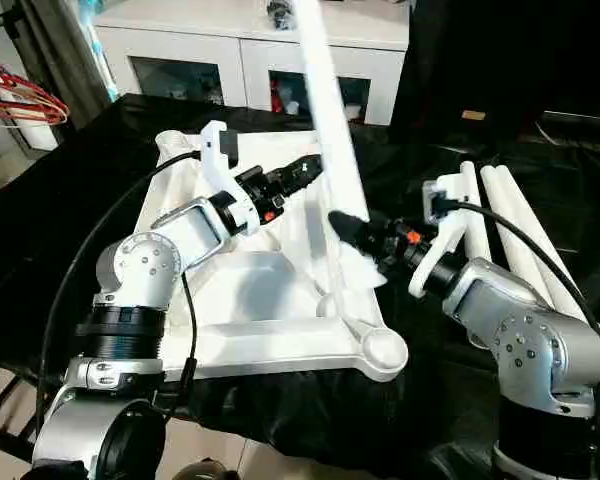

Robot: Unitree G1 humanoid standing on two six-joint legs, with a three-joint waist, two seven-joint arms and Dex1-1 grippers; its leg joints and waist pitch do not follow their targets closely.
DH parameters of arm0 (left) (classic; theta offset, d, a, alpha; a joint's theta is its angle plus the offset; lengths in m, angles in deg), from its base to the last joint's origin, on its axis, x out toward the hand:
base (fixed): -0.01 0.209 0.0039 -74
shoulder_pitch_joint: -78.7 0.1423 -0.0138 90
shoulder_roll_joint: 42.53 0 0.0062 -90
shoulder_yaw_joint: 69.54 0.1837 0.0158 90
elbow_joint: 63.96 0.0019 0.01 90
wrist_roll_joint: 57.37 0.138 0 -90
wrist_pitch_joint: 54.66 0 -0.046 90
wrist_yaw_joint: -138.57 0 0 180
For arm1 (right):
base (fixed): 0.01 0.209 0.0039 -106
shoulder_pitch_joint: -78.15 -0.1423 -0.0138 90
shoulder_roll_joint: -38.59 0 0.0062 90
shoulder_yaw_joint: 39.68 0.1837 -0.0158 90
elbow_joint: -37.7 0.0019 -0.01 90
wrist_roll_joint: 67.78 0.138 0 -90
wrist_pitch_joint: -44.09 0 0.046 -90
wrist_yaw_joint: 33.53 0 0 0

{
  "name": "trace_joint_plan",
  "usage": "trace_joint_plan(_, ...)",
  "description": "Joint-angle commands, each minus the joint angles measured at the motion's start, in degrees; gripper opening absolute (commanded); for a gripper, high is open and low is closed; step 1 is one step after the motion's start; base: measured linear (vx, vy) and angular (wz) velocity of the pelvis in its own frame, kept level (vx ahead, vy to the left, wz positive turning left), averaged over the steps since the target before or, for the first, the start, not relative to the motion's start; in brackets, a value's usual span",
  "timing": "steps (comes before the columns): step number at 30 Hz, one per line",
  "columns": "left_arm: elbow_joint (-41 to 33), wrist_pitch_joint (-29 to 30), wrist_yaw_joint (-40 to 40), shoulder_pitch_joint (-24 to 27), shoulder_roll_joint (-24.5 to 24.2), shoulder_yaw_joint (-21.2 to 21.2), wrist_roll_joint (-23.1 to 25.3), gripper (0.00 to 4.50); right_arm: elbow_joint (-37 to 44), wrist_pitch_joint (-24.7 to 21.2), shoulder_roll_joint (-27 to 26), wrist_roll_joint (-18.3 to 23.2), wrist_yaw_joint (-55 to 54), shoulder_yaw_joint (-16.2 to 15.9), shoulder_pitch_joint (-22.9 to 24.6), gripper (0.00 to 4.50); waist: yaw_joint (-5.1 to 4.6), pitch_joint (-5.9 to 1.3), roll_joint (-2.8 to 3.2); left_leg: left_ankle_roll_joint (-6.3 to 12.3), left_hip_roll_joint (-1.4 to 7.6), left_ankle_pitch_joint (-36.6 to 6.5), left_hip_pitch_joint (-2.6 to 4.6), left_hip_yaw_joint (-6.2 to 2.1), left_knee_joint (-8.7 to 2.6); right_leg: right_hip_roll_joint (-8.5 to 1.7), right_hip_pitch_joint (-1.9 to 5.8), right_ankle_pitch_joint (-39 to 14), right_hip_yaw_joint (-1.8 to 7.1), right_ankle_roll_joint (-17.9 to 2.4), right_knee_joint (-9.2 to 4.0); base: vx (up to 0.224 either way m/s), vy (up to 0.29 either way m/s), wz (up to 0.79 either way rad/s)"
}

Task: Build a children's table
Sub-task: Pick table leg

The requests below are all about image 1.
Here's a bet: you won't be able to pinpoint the grey curtain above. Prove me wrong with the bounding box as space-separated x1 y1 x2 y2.
17 0 114 129

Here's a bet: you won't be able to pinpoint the black plastic mat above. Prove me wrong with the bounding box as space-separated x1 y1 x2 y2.
0 92 600 480

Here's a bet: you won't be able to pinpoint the white plastic table top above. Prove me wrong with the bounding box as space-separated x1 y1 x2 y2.
129 127 410 384

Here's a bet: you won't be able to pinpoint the black tangled bundle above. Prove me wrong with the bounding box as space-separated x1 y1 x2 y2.
267 0 301 29

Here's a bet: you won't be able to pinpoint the large black box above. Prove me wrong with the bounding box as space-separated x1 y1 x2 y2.
389 0 546 146

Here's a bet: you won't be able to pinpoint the white cabinet with glass doors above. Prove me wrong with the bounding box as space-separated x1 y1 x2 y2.
92 9 411 126

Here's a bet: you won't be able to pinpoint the small white box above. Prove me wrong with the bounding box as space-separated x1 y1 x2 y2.
17 122 59 151

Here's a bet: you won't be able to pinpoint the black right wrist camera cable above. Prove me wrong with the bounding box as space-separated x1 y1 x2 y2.
432 197 600 431

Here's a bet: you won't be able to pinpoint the white plastic table leg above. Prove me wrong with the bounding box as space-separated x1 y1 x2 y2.
494 167 600 366
479 165 589 321
459 160 494 264
292 0 387 291

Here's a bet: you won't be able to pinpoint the red wire hangers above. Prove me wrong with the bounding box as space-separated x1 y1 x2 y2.
0 49 71 126

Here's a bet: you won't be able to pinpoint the black folding table frame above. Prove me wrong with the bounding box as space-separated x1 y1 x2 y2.
0 374 41 461

